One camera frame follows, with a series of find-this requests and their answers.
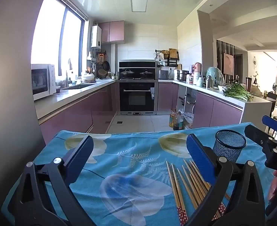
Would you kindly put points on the brown tumbler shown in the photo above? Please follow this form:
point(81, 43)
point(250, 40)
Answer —
point(248, 84)

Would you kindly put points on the pink framed wall picture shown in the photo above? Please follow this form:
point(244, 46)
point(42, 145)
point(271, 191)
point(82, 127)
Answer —
point(228, 63)

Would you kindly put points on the woven basket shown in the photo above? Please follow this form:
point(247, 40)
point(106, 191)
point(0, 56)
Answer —
point(103, 73)

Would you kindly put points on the black pan with glass lid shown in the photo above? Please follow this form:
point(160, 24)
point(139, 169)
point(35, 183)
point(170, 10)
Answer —
point(127, 73)
point(146, 73)

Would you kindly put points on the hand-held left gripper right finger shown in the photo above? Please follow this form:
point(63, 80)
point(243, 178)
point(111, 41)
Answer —
point(199, 160)

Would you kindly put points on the mint green air fryer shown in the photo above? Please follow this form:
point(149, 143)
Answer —
point(215, 75)

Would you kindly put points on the white microwave oven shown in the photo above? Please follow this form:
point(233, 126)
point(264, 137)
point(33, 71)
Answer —
point(40, 80)

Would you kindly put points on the black wall shelf rack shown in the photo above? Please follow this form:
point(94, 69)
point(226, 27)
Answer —
point(170, 62)

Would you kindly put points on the metal sink faucet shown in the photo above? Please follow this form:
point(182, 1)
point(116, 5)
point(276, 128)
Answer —
point(67, 78)

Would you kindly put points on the stainless steel stock pot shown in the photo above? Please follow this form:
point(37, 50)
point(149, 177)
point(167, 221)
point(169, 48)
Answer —
point(182, 75)

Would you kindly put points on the stainless steel thermos bottle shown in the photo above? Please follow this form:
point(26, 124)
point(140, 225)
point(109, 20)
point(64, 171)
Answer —
point(209, 82)

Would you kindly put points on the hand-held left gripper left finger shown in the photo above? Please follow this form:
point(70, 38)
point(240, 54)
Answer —
point(82, 155)

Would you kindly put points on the hanging dark frying pan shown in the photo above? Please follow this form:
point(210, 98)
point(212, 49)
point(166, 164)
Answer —
point(106, 65)

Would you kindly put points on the under-counter water purifier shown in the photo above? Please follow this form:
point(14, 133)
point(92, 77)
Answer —
point(188, 103)

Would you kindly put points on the black dining chair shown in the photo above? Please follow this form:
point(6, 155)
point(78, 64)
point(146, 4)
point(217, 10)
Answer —
point(272, 96)

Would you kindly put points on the purple base cabinets white counter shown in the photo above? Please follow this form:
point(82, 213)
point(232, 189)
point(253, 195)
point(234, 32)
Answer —
point(223, 113)

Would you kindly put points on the white canister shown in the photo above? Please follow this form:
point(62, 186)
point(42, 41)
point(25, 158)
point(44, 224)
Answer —
point(196, 78)

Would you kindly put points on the pink electric kettle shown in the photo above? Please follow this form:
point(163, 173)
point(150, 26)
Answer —
point(197, 67)

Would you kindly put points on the black integrated stove with oven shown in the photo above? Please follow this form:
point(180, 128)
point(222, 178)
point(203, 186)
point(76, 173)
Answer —
point(138, 96)

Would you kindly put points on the blue floral tablecloth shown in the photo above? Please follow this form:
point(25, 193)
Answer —
point(129, 193)

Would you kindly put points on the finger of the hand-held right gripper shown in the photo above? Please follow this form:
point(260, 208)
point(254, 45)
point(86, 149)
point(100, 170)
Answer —
point(272, 123)
point(258, 135)

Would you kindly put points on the pink wall cabinet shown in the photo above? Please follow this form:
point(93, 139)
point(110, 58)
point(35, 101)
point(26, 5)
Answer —
point(116, 31)

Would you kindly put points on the large kitchen window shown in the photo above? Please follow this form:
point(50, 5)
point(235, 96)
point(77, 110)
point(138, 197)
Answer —
point(49, 40)

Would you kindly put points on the white wall water heater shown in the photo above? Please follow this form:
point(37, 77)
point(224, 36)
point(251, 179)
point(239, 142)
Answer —
point(96, 36)

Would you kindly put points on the decorative wall clock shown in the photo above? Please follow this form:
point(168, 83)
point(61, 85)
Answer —
point(255, 62)

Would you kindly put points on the white vent pipe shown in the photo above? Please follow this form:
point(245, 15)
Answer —
point(114, 58)

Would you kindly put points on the black mesh utensil holder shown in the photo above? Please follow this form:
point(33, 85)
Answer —
point(230, 150)

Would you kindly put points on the square ceiling light panel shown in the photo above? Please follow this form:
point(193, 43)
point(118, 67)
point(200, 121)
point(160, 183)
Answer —
point(139, 4)

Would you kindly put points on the bunch of leafy greens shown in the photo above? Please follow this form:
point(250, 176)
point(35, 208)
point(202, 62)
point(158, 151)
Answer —
point(237, 92)

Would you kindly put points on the dark cooking oil bottle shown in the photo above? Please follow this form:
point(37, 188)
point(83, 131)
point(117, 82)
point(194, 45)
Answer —
point(178, 122)

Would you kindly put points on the white cooking pot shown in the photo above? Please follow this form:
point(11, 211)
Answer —
point(87, 78)

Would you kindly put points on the dark slatted wall panel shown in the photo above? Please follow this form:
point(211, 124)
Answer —
point(219, 61)

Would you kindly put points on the clear plastic bag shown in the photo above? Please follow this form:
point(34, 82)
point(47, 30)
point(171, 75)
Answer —
point(188, 120)

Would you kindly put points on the purple base cabinets with sink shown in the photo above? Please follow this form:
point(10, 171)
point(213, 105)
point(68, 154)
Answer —
point(82, 110)

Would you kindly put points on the bundle of wooden chopsticks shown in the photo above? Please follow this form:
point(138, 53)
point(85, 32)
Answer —
point(196, 183)

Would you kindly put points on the silver countertop appliance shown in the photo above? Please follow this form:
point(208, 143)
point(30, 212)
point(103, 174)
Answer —
point(163, 74)

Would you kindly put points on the grey refrigerator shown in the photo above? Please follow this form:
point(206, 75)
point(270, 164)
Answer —
point(9, 98)

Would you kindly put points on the wooden cutting board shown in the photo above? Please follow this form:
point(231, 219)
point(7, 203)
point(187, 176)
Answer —
point(173, 53)

